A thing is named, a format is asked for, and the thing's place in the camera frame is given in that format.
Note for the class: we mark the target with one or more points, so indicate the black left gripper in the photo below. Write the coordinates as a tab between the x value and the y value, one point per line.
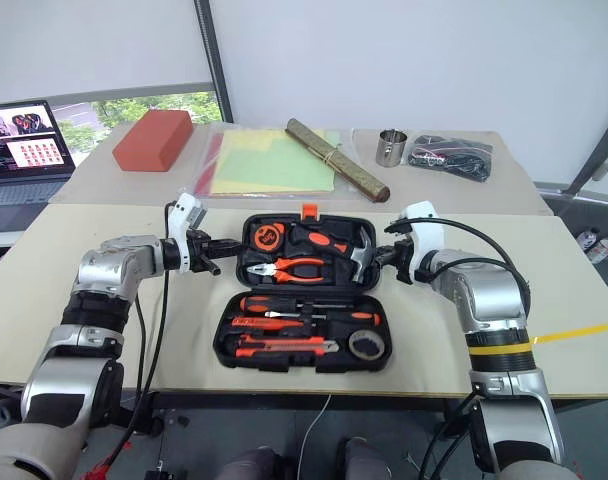
198	250

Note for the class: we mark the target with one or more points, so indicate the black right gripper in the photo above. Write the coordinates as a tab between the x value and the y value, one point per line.
405	257

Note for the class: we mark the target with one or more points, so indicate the orange and black screwdriver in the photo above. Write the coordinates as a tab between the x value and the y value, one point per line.
359	317
264	303

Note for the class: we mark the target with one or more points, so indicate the orange voltage tester pen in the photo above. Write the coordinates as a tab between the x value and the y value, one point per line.
264	322

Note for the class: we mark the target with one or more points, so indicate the black electrical tape roll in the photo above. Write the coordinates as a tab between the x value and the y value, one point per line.
351	345

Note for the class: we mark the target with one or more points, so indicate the orange black utility knife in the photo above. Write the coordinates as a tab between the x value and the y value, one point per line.
284	346

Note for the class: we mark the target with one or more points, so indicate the black plastic tool case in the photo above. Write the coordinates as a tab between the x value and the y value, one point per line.
284	364

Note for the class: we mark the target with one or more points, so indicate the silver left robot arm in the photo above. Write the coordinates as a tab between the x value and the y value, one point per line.
119	260

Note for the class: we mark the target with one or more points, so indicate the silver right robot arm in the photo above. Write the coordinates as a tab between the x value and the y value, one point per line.
489	295

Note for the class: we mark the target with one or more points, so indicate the steel claw hammer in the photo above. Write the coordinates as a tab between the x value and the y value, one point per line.
361	255

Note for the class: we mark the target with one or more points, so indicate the orange black tape measure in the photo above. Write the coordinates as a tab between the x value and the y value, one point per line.
267	237

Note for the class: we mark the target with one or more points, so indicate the clear bag of coloured paper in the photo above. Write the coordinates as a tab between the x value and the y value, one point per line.
269	167

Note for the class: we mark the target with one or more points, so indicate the stainless steel cup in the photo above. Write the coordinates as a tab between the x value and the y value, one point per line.
391	150

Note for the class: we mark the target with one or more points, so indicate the rolled bamboo mat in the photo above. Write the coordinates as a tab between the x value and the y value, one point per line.
339	160

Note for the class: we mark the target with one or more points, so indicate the red rectangular block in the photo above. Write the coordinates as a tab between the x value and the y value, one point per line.
151	140

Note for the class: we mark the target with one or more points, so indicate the clear plastic bottle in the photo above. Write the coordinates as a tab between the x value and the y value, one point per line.
604	247
588	239

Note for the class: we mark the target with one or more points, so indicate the grey rounded shape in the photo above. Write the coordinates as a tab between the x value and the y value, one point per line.
249	465
361	460

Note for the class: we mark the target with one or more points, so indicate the yellow tape strip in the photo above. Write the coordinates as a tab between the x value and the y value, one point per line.
584	331

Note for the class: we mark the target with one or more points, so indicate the open laptop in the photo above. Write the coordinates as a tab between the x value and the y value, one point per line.
29	145

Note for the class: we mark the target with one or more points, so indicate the black slanted metal stand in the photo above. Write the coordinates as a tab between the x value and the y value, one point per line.
596	150

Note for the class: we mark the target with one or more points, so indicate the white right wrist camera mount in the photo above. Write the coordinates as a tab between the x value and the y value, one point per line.
426	235

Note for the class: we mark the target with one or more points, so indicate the black table frame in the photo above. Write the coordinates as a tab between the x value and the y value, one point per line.
284	400

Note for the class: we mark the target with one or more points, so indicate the black window frame post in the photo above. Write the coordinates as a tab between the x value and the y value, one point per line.
213	60

